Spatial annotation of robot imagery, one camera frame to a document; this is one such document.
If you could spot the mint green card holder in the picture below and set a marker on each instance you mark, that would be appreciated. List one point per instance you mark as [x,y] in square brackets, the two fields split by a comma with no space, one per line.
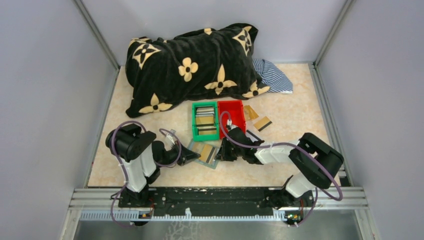
[197,147]

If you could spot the green plastic bin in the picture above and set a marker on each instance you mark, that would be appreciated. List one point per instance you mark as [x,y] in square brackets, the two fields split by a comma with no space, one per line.
[202,138]

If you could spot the stack of cards in bin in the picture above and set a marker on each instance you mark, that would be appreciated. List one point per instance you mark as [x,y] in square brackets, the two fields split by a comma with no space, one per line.
[205,123]

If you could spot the black floral blanket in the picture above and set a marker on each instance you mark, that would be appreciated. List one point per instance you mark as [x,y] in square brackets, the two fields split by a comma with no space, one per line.
[202,64]

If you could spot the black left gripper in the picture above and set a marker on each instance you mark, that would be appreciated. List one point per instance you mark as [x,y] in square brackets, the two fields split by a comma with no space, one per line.
[187,155]

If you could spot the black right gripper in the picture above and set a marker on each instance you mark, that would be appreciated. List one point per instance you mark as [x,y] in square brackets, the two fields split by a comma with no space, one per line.
[223,154]

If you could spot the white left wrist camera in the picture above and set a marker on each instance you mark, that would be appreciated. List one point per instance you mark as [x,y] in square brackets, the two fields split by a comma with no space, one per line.
[171,138]

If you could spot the gold card in holder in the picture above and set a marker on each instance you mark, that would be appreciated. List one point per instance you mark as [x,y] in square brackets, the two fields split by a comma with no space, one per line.
[206,154]

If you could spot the white card black stripe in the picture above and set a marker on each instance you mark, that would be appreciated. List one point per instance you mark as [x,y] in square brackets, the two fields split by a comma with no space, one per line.
[254,138]

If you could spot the red plastic bin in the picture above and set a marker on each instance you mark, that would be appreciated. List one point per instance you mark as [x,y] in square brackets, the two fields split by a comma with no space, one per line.
[236,112]

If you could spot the gold patterned card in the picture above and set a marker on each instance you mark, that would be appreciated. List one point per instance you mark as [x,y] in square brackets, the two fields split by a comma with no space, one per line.
[249,113]

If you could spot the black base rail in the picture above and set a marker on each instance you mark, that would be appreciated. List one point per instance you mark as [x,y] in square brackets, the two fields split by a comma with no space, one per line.
[214,202]

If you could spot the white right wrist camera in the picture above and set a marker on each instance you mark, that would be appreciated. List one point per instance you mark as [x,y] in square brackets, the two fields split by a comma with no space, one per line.
[230,126]

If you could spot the gold card with stripe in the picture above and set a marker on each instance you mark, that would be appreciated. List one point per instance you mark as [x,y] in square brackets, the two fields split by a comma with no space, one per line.
[262,124]

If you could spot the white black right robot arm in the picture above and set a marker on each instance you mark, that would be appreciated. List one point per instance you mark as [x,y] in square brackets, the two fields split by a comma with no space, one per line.
[317,162]

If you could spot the blue white striped cloth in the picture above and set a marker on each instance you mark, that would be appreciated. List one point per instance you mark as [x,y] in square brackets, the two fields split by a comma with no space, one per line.
[273,77]

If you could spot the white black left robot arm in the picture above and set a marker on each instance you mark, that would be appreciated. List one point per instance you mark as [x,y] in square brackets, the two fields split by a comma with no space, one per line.
[141,156]

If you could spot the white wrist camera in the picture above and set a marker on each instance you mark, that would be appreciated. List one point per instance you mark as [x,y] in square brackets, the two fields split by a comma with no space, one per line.
[171,138]
[230,126]

